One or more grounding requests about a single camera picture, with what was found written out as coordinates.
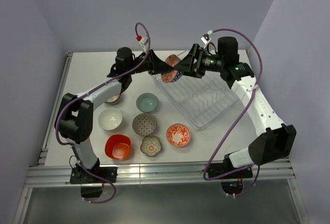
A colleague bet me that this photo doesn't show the flower shaped patterned dish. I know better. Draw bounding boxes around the flower shaped patterned dish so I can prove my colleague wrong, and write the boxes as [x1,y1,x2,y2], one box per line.
[140,136,162,157]

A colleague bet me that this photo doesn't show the orange floral patterned bowl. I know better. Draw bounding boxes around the orange floral patterned bowl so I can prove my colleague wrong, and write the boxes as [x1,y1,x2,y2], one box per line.
[166,123,191,147]

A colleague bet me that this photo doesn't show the aluminium frame rail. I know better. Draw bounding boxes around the aluminium frame rail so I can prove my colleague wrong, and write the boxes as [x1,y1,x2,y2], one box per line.
[24,159,295,188]

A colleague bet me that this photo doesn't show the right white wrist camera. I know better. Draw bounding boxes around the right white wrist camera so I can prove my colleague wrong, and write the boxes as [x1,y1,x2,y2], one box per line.
[201,30,213,49]

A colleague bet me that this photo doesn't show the plain white bowl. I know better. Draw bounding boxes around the plain white bowl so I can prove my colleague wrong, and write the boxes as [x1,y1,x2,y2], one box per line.
[98,108,123,131]

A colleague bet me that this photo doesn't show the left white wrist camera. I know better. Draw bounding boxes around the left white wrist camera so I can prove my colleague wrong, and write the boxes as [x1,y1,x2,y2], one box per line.
[136,35,150,54]

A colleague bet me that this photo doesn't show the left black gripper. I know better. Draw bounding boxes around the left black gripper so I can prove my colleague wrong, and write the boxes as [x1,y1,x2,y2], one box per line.
[127,50,173,76]

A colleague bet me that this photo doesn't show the pale green ribbed bowl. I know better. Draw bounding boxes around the pale green ribbed bowl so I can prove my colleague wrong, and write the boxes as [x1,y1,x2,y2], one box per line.
[136,93,159,113]

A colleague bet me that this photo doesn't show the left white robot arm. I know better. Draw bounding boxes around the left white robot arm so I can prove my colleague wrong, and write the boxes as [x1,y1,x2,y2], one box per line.
[54,47,173,182]

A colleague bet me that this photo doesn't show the brown geometric patterned bowl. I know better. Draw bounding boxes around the brown geometric patterned bowl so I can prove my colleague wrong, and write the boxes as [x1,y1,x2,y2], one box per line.
[132,113,157,136]

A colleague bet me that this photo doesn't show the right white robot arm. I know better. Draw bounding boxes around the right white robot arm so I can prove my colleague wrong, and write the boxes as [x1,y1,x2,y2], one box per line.
[174,37,296,179]

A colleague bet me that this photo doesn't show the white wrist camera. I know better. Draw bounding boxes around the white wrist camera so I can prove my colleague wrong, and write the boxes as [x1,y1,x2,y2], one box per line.
[201,30,213,49]
[136,35,150,54]

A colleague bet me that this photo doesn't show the brown glazed bowl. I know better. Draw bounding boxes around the brown glazed bowl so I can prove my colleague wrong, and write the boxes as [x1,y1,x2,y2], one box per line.
[105,94,121,105]

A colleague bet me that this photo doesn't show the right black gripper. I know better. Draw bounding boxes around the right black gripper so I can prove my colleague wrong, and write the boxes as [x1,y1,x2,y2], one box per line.
[173,43,225,78]

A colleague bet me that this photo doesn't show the red blue patterned bowl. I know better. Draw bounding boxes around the red blue patterned bowl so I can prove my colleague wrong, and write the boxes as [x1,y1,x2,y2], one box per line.
[161,54,183,83]

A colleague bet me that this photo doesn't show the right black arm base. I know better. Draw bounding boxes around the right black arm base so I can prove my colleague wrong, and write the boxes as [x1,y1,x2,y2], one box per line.
[205,162,253,197]

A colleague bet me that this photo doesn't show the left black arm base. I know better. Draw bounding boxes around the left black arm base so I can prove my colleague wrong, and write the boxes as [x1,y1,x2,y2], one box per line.
[70,167,118,200]

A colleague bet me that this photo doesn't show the orange plastic square bowl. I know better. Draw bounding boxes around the orange plastic square bowl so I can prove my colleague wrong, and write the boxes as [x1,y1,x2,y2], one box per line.
[105,134,131,160]

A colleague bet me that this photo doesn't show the white wire dish rack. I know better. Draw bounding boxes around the white wire dish rack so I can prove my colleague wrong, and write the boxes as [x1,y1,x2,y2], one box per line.
[153,72,242,130]

